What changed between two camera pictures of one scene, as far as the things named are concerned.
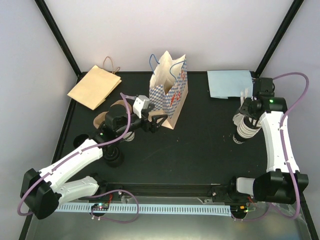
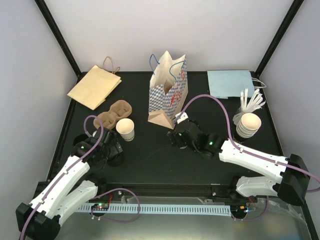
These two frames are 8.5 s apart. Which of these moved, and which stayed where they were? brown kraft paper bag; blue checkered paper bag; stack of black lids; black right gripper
Moved: black right gripper
Stayed: blue checkered paper bag; brown kraft paper bag; stack of black lids
